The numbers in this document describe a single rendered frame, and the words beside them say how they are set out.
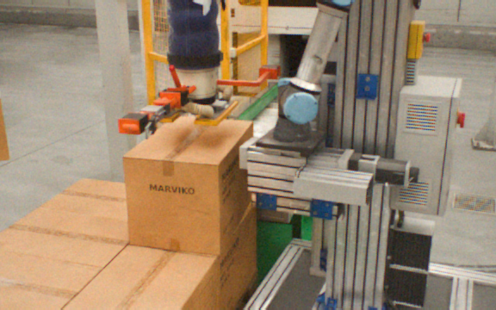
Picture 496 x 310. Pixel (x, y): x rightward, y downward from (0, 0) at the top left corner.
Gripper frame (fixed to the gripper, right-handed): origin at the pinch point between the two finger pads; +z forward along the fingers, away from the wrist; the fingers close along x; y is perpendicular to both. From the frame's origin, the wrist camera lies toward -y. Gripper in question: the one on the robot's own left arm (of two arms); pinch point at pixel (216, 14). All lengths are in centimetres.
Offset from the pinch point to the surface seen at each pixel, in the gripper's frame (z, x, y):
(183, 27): 9.0, -26.7, 27.1
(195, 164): 58, -8, 14
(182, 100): 33.8, -10.3, 20.2
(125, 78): 60, -137, 133
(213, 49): 18.2, -34.5, 18.0
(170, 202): 76, -7, 25
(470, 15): 93, -956, -59
